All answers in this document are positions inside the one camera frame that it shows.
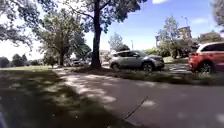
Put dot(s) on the tall dark-trunked tree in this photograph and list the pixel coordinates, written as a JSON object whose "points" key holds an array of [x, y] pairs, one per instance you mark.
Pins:
{"points": [[96, 50]]}

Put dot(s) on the silver car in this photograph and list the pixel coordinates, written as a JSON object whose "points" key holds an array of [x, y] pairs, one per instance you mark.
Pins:
{"points": [[136, 60]]}

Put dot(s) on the pole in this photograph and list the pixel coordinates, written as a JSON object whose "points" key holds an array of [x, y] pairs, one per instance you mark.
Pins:
{"points": [[132, 45]]}

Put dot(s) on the grass verge strip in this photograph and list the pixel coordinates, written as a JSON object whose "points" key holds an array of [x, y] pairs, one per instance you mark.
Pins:
{"points": [[150, 75]]}

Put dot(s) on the grey concrete path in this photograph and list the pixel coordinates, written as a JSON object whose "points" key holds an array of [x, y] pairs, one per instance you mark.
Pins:
{"points": [[160, 100]]}

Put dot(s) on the tall building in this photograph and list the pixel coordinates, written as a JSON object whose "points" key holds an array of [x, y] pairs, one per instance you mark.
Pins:
{"points": [[185, 33]]}

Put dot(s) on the grass field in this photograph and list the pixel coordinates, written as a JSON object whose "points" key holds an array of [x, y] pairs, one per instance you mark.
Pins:
{"points": [[30, 93]]}

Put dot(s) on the row of distant trees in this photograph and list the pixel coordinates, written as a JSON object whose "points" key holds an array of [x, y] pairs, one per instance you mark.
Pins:
{"points": [[16, 60]]}

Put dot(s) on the red car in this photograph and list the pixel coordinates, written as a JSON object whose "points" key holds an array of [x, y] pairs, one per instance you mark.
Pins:
{"points": [[208, 57]]}

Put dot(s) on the overhanging tree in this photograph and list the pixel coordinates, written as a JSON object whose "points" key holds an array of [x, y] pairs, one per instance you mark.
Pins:
{"points": [[16, 16]]}

